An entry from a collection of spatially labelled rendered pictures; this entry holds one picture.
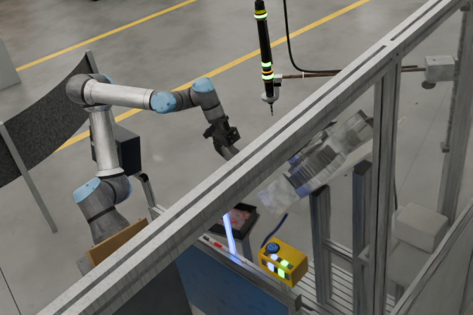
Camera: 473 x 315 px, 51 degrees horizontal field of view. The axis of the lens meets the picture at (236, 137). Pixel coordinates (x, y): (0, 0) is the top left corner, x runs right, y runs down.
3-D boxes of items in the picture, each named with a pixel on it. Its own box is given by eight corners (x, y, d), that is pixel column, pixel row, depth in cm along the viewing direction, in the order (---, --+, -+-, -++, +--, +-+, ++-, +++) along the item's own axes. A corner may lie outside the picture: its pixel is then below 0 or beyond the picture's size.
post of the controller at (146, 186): (157, 204, 245) (147, 174, 233) (152, 208, 243) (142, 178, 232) (153, 202, 247) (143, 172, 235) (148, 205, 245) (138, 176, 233)
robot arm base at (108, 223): (99, 243, 181) (86, 219, 181) (92, 248, 193) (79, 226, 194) (134, 222, 188) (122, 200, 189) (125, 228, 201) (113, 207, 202)
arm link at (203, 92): (192, 79, 188) (212, 73, 185) (203, 104, 192) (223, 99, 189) (186, 87, 181) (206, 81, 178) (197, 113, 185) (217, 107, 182)
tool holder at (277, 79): (284, 92, 199) (282, 70, 193) (284, 102, 194) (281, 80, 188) (262, 93, 201) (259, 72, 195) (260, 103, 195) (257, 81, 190)
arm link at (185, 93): (158, 94, 183) (184, 86, 179) (172, 93, 194) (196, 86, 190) (163, 115, 184) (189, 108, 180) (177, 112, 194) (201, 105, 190)
